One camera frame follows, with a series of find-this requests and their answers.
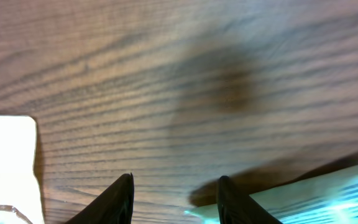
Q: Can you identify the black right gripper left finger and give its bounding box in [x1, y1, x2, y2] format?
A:
[65, 173, 134, 224]

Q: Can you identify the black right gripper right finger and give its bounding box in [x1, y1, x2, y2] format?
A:
[217, 175, 282, 224]

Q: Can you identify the teal packet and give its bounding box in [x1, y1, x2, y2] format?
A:
[186, 165, 358, 224]

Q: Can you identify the white barcode scanner stand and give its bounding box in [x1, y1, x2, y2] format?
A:
[0, 115, 44, 224]

